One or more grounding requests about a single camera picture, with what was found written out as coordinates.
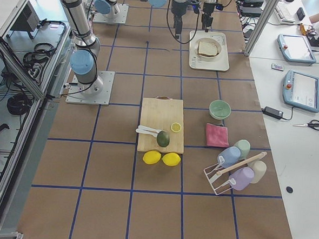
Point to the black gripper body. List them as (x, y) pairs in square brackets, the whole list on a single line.
[(208, 6), (177, 7)]

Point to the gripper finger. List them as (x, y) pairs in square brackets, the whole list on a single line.
[(177, 26), (206, 22)]

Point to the cream round plate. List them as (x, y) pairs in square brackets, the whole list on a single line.
[(207, 40)]

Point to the cream bear tray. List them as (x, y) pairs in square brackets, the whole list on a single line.
[(220, 62)]

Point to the green bowl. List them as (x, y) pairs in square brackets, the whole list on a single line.
[(219, 109)]

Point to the far teach pendant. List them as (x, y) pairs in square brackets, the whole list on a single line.
[(296, 48)]

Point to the teach pendant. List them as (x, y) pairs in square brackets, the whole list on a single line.
[(296, 48), (301, 90)]

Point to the wooden cutting board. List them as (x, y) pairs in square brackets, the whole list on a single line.
[(160, 114)]

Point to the lemon slice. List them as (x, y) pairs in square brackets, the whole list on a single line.
[(175, 127)]

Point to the black power adapter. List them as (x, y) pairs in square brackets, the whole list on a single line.
[(274, 113)]

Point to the pink cloth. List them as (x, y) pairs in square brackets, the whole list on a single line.
[(217, 136)]

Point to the near teach pendant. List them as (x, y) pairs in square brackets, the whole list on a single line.
[(301, 90)]

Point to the white plastic spoon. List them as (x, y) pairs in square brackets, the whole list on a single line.
[(143, 131)]

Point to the green avocado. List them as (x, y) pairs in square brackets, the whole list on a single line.
[(163, 139)]

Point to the green mug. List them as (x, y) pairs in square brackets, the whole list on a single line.
[(244, 147)]

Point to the blue mug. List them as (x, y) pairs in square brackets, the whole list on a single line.
[(228, 157)]

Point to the whole lemon left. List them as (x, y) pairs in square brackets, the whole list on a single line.
[(151, 157)]

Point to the whole lemon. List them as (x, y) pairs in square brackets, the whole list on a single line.
[(151, 157), (171, 159)]

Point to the whole lemon right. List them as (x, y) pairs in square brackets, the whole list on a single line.
[(171, 159)]

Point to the black scissors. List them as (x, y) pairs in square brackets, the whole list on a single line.
[(313, 124)]

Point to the cream mug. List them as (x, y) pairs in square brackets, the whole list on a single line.
[(259, 168)]

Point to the purple mug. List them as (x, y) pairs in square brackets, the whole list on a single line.
[(241, 178)]

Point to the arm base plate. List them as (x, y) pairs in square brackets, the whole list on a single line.
[(98, 93), (110, 13)]

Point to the aluminium frame post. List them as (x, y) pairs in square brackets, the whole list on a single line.
[(256, 33)]

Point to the white wire cup rack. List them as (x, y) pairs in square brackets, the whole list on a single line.
[(218, 177)]

